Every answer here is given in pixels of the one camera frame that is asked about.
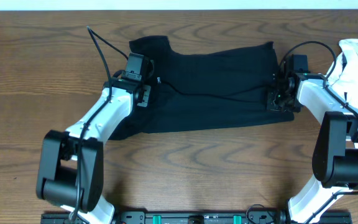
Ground black polo shirt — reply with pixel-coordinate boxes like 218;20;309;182
110;35;294;141

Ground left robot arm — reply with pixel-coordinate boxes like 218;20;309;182
36;78;151;223

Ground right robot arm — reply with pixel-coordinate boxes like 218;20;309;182
267;72;358;223

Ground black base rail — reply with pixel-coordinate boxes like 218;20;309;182
40;205;352;224

